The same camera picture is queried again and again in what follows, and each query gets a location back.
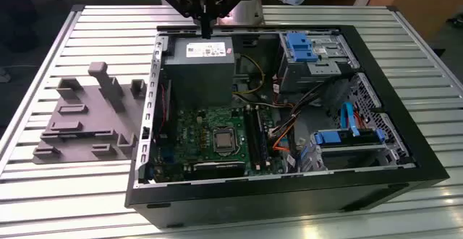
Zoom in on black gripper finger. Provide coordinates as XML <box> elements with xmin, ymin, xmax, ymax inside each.
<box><xmin>207</xmin><ymin>0</ymin><xmax>240</xmax><ymax>40</ymax></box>
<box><xmin>156</xmin><ymin>0</ymin><xmax>208</xmax><ymax>38</ymax></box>

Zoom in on dark RAM stick in slot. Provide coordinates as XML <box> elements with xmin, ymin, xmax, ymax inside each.
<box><xmin>254</xmin><ymin>108</ymin><xmax>271</xmax><ymax>167</ymax></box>

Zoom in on black RAM slot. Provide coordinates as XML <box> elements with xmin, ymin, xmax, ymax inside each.
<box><xmin>243</xmin><ymin>104</ymin><xmax>256</xmax><ymax>171</ymax></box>

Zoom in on grey power supply unit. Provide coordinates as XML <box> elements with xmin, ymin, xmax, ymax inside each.
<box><xmin>160</xmin><ymin>36</ymin><xmax>236</xmax><ymax>110</ymax></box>

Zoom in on blue plastic drive latch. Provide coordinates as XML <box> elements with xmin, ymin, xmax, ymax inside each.
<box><xmin>284</xmin><ymin>32</ymin><xmax>320</xmax><ymax>62</ymax></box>

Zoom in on green motherboard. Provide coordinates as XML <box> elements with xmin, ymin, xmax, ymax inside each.
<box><xmin>151</xmin><ymin>105</ymin><xmax>288</xmax><ymax>182</ymax></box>

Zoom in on metal drive cage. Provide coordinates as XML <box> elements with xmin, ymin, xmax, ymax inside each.
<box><xmin>278</xmin><ymin>30</ymin><xmax>362</xmax><ymax>94</ymax></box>

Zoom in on CPU socket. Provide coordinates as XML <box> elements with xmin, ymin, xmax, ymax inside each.
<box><xmin>211</xmin><ymin>126</ymin><xmax>239</xmax><ymax>155</ymax></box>

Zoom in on silver CPU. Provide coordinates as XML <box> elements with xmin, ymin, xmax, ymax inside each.
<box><xmin>215</xmin><ymin>133</ymin><xmax>235</xmax><ymax>149</ymax></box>

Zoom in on grey plastic parts rack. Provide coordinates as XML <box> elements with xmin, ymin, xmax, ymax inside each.
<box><xmin>31</xmin><ymin>62</ymin><xmax>147</xmax><ymax>166</ymax></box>

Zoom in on black graphics card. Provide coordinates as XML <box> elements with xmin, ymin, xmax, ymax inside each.
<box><xmin>182</xmin><ymin>159</ymin><xmax>246</xmax><ymax>180</ymax></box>

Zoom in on hard disk in blue carrier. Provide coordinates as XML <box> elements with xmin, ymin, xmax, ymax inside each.
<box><xmin>311</xmin><ymin>128</ymin><xmax>387</xmax><ymax>151</ymax></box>

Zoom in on wooden cabinet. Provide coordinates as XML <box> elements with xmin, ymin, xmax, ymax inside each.
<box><xmin>367</xmin><ymin>0</ymin><xmax>463</xmax><ymax>43</ymax></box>

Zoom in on black open PC case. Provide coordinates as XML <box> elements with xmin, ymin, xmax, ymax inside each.
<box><xmin>124</xmin><ymin>24</ymin><xmax>451</xmax><ymax>228</ymax></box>

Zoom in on yellow power wires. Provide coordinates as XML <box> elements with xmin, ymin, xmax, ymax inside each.
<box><xmin>232</xmin><ymin>54</ymin><xmax>268</xmax><ymax>96</ymax></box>

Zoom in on black cable bundle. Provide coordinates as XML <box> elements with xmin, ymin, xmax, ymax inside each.
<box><xmin>284</xmin><ymin>72</ymin><xmax>359</xmax><ymax>122</ymax></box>

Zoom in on orange data wire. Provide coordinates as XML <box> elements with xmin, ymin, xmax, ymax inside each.
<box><xmin>271</xmin><ymin>133</ymin><xmax>291</xmax><ymax>152</ymax></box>

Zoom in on blue flat data wire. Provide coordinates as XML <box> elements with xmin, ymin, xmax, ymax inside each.
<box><xmin>340</xmin><ymin>101</ymin><xmax>362</xmax><ymax>137</ymax></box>

